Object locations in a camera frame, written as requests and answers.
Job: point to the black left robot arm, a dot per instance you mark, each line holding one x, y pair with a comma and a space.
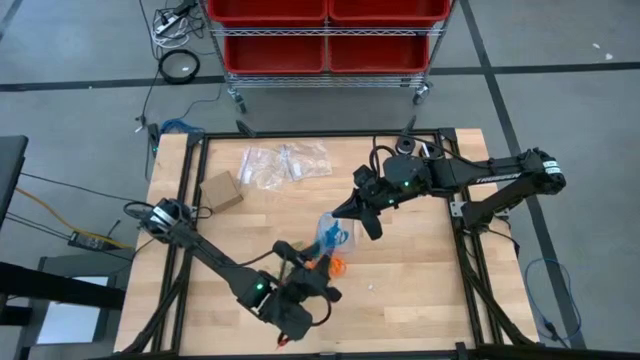
215, 257

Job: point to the black aluminium rig frame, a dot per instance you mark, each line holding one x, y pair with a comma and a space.
325, 134

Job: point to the small cardboard box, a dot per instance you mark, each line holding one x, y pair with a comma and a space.
221, 191

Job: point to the silver arm base bracket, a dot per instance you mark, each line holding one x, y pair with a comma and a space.
456, 209

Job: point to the bunch of blue rubber bands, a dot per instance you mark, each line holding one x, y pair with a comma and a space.
332, 235

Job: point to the red plastic bin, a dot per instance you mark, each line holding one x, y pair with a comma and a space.
378, 54
274, 54
267, 11
390, 11

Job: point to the black bench frame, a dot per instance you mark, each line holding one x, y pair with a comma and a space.
50, 292

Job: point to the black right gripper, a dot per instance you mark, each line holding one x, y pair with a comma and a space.
377, 190

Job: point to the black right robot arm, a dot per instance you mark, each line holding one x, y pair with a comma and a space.
480, 175

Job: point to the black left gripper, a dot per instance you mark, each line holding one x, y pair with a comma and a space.
295, 310

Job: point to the white power strip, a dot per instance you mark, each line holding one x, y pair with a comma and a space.
167, 23

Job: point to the black device with green light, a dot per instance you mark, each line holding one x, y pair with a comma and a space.
154, 137

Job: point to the black desk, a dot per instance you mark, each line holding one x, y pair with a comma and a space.
10, 170

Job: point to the black power adapter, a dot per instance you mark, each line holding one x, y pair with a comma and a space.
87, 241

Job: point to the orange rubber band tangle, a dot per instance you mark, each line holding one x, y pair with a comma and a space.
339, 267

